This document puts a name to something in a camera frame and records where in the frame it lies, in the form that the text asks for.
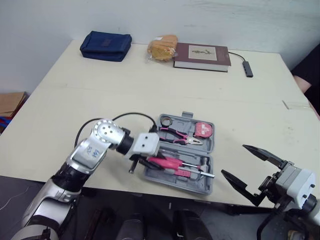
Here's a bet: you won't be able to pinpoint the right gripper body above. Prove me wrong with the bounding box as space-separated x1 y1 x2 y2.
257 161 296 199

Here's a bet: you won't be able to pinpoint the grey tool case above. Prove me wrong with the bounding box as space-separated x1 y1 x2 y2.
139 110 217 197

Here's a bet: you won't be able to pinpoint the black cable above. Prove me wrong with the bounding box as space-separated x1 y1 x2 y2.
74 112 158 149
255 209 285 240

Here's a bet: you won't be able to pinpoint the brown cardboard box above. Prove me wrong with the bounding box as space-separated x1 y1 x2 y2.
0 91 29 118

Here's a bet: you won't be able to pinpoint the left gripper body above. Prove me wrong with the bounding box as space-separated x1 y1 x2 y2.
128 152 150 165

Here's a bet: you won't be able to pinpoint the robot body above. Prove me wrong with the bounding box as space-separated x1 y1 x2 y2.
82 209 209 240

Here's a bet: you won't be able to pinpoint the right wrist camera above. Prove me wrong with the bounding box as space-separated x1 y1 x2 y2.
274 167 317 210

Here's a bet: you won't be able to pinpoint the pink handled hammer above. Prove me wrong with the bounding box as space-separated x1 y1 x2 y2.
148 156 211 174

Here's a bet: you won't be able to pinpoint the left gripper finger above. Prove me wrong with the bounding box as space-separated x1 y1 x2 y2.
138 159 163 172
147 152 168 161

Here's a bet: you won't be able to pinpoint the red tape measure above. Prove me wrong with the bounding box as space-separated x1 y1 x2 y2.
194 120 214 138

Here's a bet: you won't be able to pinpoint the navy blue fabric pouch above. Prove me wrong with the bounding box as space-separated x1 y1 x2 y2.
79 30 133 62

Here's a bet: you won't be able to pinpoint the pink and black pliers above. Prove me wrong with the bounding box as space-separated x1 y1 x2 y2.
159 126 204 147

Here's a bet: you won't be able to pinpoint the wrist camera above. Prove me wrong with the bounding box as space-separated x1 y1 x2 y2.
132 132 160 157
274 167 317 210

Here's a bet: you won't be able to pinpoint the bread in clear pack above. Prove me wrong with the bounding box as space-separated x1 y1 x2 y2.
145 34 180 63

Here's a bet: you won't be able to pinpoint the brown hardcover book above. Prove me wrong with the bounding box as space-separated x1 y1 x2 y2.
172 42 232 74

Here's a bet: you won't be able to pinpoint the pink handled screwdriver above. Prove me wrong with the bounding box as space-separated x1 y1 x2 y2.
174 169 216 179

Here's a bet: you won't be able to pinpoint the grey usb hub with cable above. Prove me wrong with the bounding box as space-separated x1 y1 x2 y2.
228 50 254 78

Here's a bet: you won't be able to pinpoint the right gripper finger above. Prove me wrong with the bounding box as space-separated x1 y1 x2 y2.
242 144 289 171
220 169 264 207

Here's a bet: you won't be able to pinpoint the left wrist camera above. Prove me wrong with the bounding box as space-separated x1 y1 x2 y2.
132 132 160 157

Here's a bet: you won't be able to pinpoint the person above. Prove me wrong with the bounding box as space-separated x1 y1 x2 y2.
290 42 320 119

